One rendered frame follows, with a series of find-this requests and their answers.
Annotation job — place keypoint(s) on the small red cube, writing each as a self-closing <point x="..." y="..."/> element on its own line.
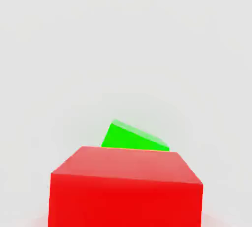
<point x="126" y="195"/>

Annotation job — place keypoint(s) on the small green cube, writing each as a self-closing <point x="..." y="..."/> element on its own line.
<point x="126" y="139"/>

